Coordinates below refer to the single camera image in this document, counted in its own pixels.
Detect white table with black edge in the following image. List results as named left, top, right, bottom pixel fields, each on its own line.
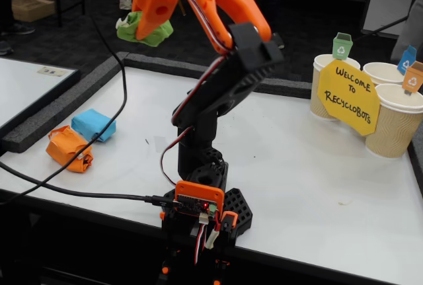
left=0, top=57, right=81, bottom=137

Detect blue paper bundle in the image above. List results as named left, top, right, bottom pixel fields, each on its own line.
left=71, top=108, right=117, bottom=143

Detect person in grey jacket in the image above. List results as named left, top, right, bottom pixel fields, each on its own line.
left=391, top=0, right=423, bottom=63

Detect short black foam strip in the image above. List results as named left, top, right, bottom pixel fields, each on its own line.
left=254, top=78, right=313, bottom=100

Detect black robot base clamp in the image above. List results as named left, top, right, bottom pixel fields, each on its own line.
left=160, top=187, right=254, bottom=285

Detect orange paper bundle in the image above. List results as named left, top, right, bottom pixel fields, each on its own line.
left=45, top=125, right=95, bottom=174

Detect paper cup with green tag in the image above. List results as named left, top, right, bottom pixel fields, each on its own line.
left=309, top=54, right=361, bottom=122

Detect white panel with black frame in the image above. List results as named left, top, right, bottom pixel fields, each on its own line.
left=360, top=0, right=423, bottom=40

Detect paper cup with orange tag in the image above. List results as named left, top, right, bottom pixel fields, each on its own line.
left=365, top=83, right=423, bottom=159

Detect black foam border strip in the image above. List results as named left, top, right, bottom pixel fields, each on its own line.
left=124, top=52, right=215, bottom=78
left=406, top=129, right=423, bottom=200
left=1, top=51, right=130, bottom=153

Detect black camera cable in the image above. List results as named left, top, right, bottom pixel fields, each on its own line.
left=0, top=0, right=128, bottom=206

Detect red white black servo wire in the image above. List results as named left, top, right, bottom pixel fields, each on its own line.
left=161, top=0, right=232, bottom=186

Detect yellow welcome paper sign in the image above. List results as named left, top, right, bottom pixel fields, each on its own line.
left=317, top=59, right=381, bottom=136

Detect orange cased controller board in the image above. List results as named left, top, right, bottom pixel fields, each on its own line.
left=174, top=181, right=225, bottom=216

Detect green recycling bin tag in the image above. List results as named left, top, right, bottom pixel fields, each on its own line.
left=332, top=32, right=354, bottom=60

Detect green paper bundle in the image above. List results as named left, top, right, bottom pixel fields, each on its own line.
left=115, top=11, right=174, bottom=47

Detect chair with yellow legs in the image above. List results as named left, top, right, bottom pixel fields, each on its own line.
left=104, top=0, right=187, bottom=17

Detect paper label sticker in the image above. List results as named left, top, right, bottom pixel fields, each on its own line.
left=36, top=65, right=69, bottom=77

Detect servo wires with white connector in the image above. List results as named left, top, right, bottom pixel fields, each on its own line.
left=193, top=212, right=221, bottom=265

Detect orange recycling bin tag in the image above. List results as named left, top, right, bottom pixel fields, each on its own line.
left=402, top=60, right=423, bottom=97

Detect person in dark shoes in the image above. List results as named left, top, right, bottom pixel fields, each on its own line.
left=0, top=22, right=36, bottom=57

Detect blue recycling bin tag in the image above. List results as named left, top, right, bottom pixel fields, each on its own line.
left=396, top=45, right=417, bottom=76

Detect brown cardboard box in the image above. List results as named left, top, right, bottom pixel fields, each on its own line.
left=11, top=0, right=56, bottom=23

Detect paper cup with blue tag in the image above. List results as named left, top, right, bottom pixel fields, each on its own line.
left=362, top=61, right=404, bottom=86

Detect black USB cable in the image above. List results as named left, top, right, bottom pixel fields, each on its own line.
left=0, top=161, right=176, bottom=208

